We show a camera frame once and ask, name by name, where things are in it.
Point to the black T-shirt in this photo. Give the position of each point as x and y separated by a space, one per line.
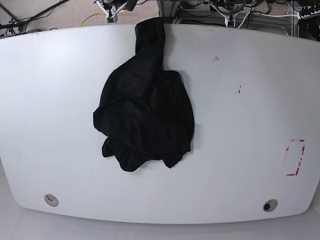
145 111

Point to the red tape rectangle marking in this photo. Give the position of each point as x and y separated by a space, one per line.
293 156

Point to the white power strip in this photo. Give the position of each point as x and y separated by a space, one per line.
307 13

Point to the grey aluminium frame stand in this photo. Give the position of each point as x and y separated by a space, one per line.
167 10

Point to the left table cable grommet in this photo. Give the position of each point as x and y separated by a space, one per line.
51 200

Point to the table cable grommet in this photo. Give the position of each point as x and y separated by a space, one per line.
270 205
51 200

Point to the right table cable grommet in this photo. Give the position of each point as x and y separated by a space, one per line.
270 205

